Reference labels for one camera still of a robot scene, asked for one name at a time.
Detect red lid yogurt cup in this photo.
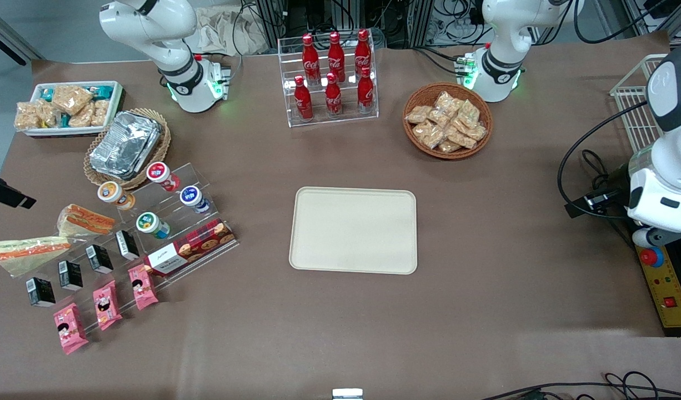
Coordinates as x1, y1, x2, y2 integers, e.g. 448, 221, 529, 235
146, 162, 181, 192

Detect clear acrylic bottle rack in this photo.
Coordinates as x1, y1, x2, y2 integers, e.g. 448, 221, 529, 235
278, 31, 380, 128

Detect green lid yogurt cup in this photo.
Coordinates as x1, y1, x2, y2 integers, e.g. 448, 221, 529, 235
136, 212, 171, 240

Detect oval wicker basket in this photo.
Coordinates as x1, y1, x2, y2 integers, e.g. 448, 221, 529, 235
84, 108, 172, 191

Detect white rectangular snack bin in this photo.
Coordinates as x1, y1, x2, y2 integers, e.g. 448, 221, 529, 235
16, 81, 123, 137

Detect beige rectangular tray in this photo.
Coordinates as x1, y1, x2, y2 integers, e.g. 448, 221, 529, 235
289, 187, 418, 275

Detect yellow emergency stop box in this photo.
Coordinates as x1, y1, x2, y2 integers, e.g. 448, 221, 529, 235
635, 244, 681, 337

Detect pink snack packet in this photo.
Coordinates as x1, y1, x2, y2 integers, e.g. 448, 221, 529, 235
53, 303, 89, 356
93, 280, 123, 331
128, 264, 159, 311

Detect clear acrylic stepped display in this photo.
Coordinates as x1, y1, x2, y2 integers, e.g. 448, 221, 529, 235
13, 162, 241, 329

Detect black floor cables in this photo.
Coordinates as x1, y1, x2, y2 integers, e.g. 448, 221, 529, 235
479, 371, 681, 400

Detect stacked foil containers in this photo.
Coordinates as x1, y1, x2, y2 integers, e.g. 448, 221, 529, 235
89, 111, 162, 179

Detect round wicker basket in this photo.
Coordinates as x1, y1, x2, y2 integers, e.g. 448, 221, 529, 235
403, 82, 494, 161

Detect red tartan cookie box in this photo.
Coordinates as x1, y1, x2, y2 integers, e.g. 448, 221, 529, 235
143, 218, 237, 277

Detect brown paper table cover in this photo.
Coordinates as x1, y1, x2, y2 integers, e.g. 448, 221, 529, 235
0, 31, 681, 400

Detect red cola bottle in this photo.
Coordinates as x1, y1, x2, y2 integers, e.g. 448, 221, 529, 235
294, 75, 314, 121
328, 31, 346, 83
325, 72, 343, 117
357, 67, 375, 113
302, 33, 321, 85
354, 29, 372, 78

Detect black cable connector block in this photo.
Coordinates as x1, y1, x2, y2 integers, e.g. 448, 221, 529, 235
565, 189, 625, 218

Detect blue lid yogurt cup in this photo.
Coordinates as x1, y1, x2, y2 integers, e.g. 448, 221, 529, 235
179, 186, 211, 215

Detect aluminium frame rack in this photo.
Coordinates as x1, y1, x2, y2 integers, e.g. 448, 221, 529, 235
254, 0, 485, 49

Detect small black drink carton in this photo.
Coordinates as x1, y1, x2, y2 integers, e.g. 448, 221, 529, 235
86, 244, 114, 274
116, 230, 140, 261
26, 277, 56, 308
58, 261, 84, 291

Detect orange lid yogurt cup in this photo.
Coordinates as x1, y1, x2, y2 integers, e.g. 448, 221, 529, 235
97, 181, 136, 211

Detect wrapped triangle sandwich short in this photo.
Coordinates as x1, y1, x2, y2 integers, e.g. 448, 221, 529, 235
57, 204, 117, 240

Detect puffed rice snack pack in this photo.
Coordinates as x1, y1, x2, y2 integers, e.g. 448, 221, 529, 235
14, 102, 40, 131
52, 84, 94, 116
91, 99, 111, 127
36, 100, 61, 128
68, 106, 95, 128

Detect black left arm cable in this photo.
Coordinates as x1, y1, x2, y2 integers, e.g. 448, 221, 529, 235
557, 100, 652, 222

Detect white wire basket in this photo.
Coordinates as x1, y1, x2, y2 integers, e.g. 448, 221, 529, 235
610, 54, 669, 153

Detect triangle sandwich long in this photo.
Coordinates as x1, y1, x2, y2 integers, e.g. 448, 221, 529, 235
0, 236, 73, 278

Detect crumpled beige cloth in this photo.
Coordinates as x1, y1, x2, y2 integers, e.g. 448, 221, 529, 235
193, 7, 270, 56

